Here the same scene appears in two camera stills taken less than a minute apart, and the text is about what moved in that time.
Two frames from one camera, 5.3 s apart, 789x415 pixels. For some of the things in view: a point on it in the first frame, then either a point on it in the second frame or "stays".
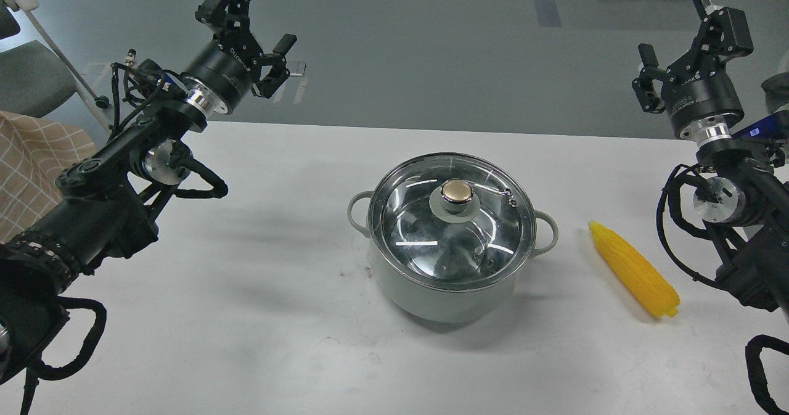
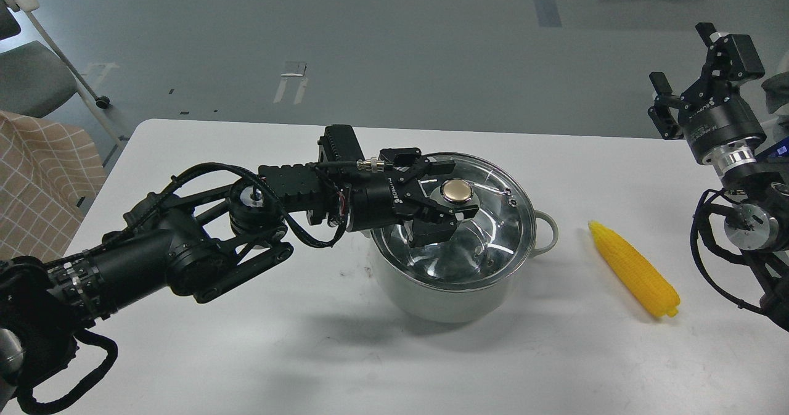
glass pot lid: x=452 y=222 stays
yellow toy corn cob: x=662 y=299 stays
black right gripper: x=698 y=90 -> x=712 y=113
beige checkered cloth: x=34 y=152 stays
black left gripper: x=221 y=76 -> x=386 y=200
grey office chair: x=36 y=77 stays
